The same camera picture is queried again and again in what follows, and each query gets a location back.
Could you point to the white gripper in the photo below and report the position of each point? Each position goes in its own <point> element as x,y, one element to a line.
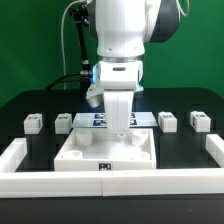
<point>115,77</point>

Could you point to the white square tabletop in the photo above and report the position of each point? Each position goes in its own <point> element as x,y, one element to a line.
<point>96,149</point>

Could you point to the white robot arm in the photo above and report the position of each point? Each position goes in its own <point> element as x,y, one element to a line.
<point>122,27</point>

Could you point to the white sheet with fiducial markers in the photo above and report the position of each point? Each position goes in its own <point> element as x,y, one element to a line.
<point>138,119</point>

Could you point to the white U-shaped obstacle fence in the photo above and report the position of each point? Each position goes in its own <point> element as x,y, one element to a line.
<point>15,184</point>

